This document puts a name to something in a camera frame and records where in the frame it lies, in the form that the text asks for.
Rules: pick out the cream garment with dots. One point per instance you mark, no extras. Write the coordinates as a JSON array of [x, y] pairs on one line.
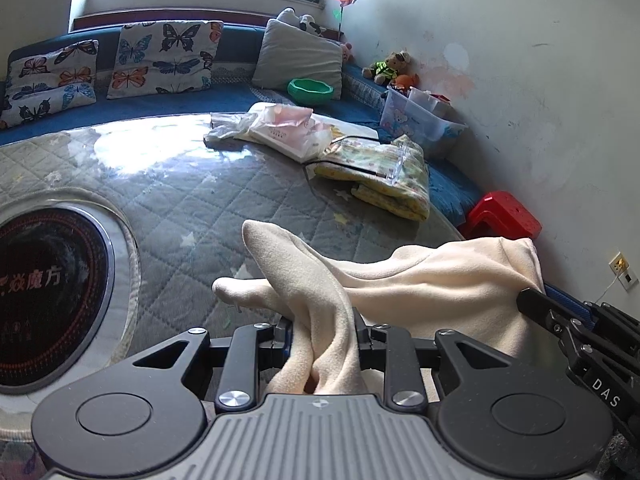
[[470, 286]]

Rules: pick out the left butterfly print cushion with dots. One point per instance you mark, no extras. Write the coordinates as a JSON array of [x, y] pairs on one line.
[[45, 84]]

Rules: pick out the grey plain cushion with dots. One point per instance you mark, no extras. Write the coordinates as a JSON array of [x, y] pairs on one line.
[[288, 53]]

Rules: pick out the green plastic bowl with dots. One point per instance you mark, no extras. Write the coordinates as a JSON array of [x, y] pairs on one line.
[[309, 92]]

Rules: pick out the grey quilted star table cover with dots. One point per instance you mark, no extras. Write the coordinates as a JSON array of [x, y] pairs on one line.
[[173, 209]]

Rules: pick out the clear blue storage bin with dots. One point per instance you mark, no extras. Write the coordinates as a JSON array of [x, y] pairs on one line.
[[435, 135]]

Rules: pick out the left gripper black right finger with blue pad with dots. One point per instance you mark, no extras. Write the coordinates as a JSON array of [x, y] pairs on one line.
[[493, 413]]

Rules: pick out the black round induction cooktop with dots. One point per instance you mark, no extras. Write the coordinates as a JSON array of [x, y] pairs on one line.
[[57, 278]]

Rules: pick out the orange plush toy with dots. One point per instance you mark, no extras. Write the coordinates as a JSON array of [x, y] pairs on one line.
[[405, 82]]

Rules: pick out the blue sofa bench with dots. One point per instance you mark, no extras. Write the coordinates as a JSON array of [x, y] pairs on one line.
[[361, 103]]

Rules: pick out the wall power socket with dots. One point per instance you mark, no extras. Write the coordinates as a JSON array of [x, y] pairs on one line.
[[623, 271]]

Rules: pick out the yellow patterned folded cloth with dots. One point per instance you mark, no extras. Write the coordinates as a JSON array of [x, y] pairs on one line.
[[391, 176]]

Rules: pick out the pink white plastic package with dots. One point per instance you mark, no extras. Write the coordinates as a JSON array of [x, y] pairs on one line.
[[293, 131]]

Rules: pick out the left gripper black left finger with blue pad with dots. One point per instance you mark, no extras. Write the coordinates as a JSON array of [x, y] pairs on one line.
[[143, 415]]

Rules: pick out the red plastic stool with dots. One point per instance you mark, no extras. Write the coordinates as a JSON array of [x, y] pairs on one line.
[[500, 213]]

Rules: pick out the teddy bear green vest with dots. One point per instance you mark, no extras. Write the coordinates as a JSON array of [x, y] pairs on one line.
[[383, 72]]

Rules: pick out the butterfly print cushion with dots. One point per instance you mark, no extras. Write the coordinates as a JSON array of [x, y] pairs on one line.
[[164, 58], [45, 84]]

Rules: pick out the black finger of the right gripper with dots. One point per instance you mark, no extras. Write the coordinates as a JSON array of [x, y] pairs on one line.
[[563, 316]]

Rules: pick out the black white plush toy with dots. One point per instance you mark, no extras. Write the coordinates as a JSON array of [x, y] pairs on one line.
[[305, 22]]

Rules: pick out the right butterfly print cushion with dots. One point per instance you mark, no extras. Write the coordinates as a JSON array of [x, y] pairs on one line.
[[164, 58]]

